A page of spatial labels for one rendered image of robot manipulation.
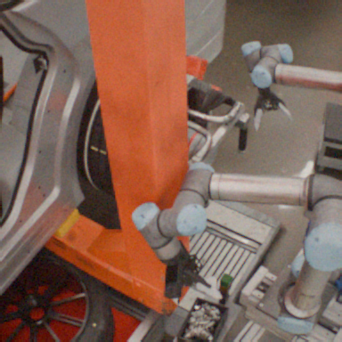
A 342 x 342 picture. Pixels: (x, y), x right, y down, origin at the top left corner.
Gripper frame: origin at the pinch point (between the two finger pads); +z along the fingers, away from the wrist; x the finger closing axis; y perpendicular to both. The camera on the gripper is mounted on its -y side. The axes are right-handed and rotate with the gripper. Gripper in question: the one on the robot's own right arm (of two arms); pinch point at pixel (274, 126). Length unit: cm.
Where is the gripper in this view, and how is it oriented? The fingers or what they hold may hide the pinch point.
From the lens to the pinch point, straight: 206.0
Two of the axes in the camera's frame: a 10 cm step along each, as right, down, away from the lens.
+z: 3.2, 8.7, 3.7
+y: -0.3, 4.0, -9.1
